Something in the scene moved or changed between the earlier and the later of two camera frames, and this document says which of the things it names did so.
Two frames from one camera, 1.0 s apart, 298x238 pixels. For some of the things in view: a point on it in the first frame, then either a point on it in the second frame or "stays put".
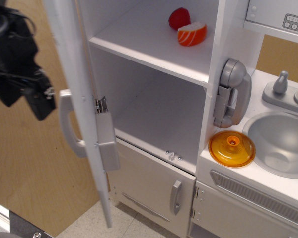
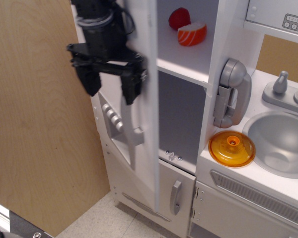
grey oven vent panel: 289,211 stays put
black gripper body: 13,69 to 105,51
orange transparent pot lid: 232,148 stays put
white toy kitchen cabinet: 210,146 stays put
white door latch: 172,156 stays put
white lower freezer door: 155,189 stays put
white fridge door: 65,16 to 130,131
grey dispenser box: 109,152 to 118,131
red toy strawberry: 179,17 stays put
